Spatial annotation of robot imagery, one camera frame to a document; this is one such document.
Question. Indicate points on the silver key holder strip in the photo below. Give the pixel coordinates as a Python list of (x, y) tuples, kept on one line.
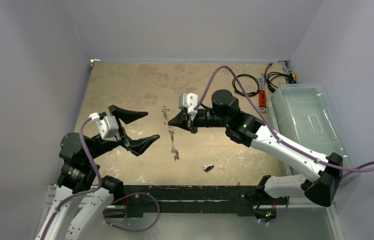
[(171, 132)]

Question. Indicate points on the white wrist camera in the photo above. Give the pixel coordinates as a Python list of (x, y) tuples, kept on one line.
[(107, 125), (188, 102)]

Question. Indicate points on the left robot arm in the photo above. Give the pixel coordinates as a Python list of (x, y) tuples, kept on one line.
[(82, 194)]

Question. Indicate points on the orange handled tool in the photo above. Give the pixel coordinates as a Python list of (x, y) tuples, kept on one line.
[(262, 94)]

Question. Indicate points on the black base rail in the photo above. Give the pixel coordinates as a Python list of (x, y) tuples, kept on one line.
[(241, 200)]

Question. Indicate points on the clear plastic storage bin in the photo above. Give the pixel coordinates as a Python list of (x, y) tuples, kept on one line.
[(303, 113)]

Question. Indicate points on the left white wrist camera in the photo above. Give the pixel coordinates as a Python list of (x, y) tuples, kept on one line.
[(107, 125)]

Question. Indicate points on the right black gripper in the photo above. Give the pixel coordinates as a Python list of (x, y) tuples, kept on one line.
[(191, 120)]

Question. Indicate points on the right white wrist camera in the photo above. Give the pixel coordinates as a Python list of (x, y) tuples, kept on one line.
[(188, 102)]

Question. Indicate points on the yellow black connector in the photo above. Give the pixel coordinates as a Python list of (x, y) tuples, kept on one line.
[(292, 78)]

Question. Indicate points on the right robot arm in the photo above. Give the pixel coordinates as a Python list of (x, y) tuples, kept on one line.
[(319, 175)]

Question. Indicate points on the black key fob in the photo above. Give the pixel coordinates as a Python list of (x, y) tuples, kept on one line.
[(208, 167)]

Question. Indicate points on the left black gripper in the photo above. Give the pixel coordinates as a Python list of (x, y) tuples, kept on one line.
[(135, 145)]

